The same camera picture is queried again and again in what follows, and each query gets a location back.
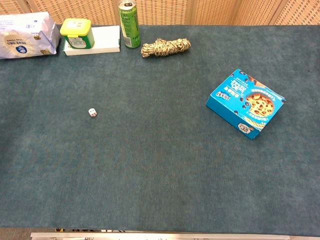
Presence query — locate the dark green felt table mat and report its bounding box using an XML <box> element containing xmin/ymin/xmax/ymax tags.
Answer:
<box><xmin>0</xmin><ymin>24</ymin><xmax>320</xmax><ymax>236</ymax></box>

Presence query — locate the blue cookie box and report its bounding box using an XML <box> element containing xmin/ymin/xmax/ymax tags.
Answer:
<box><xmin>205</xmin><ymin>68</ymin><xmax>287</xmax><ymax>140</ymax></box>

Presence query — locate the flat white box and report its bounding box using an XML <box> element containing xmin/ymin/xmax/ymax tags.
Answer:
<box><xmin>62</xmin><ymin>25</ymin><xmax>121</xmax><ymax>56</ymax></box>

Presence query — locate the green drink can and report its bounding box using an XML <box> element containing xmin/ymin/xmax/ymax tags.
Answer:
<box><xmin>117</xmin><ymin>0</ymin><xmax>142</xmax><ymax>49</ymax></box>

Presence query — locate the green jar with yellow lid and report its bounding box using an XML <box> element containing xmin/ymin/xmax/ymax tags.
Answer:
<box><xmin>59</xmin><ymin>17</ymin><xmax>96</xmax><ymax>50</ymax></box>

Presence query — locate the woven rattan folding screen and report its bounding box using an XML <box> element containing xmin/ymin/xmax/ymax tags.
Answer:
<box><xmin>0</xmin><ymin>0</ymin><xmax>320</xmax><ymax>26</ymax></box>

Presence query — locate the white and blue paper bag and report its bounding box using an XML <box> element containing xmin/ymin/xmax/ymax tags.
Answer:
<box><xmin>0</xmin><ymin>11</ymin><xmax>61</xmax><ymax>60</ymax></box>

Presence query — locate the coiled tan patterned rope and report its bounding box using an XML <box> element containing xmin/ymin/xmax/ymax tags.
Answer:
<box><xmin>140</xmin><ymin>37</ymin><xmax>192</xmax><ymax>59</ymax></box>

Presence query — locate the silver metal frame rail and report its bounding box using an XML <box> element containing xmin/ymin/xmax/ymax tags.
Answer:
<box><xmin>30</xmin><ymin>231</ymin><xmax>291</xmax><ymax>240</ymax></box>

